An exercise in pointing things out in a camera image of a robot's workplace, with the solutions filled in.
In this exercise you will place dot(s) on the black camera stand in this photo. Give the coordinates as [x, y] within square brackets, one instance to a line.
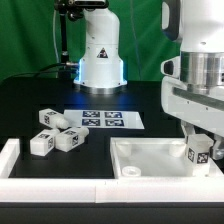
[74, 10]

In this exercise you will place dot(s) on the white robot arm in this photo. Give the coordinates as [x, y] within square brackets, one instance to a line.
[193, 85]

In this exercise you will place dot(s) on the paper sheet with tags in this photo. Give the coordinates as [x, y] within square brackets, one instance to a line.
[104, 119]

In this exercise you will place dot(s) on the white U-shaped fence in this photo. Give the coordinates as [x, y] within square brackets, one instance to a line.
[126, 190]

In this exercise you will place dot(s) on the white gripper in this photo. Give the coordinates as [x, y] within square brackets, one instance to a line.
[204, 111]

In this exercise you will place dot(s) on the white square table top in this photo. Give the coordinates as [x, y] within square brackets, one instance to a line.
[155, 157]

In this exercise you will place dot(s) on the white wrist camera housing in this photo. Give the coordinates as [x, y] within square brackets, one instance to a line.
[171, 67]

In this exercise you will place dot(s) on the green backdrop curtain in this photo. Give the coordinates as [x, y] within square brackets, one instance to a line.
[30, 37]

